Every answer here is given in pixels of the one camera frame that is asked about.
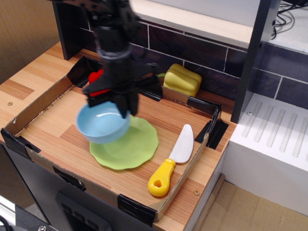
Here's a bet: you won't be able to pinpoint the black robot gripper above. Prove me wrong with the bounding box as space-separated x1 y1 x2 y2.
83 52 158 118

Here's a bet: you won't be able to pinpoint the light blue bowl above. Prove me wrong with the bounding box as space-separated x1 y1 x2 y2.
76 102 130 144

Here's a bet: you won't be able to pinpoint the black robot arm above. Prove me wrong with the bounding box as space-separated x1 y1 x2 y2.
53 0 158 117

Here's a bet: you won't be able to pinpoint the light green plate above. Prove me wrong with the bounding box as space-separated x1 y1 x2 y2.
90 117 159 170

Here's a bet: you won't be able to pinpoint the cardboard fence with black tape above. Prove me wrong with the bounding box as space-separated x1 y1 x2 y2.
0 54 235 231

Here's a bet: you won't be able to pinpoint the red toy bell pepper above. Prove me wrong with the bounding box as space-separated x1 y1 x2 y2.
88 69 110 97

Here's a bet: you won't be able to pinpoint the yellow toy bell pepper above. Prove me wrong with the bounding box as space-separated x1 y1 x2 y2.
158 64 202 97

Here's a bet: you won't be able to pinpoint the grey toy oven front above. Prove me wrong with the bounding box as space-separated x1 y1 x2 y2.
56 192 113 231

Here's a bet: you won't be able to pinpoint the white toy sink drainboard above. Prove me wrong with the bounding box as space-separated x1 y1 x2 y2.
222 94 308 215

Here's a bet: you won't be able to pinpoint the yellow handled toy knife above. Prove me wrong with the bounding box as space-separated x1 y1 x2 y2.
148 124 194 197

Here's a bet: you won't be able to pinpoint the dark grey vertical post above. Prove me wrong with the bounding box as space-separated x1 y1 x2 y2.
231 0 280 123

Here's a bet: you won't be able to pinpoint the black cables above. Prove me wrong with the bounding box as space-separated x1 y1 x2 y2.
270 0 308 40

